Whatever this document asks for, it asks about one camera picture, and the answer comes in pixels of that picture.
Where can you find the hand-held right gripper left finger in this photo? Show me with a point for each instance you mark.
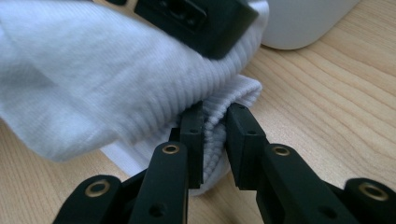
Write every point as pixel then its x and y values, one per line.
pixel 190 149

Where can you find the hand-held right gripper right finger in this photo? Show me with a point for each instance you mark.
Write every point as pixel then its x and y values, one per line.
pixel 249 155

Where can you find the white sock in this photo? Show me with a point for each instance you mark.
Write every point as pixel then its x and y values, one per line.
pixel 93 87

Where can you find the white compartment storage box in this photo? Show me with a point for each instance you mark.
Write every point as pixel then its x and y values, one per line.
pixel 305 21

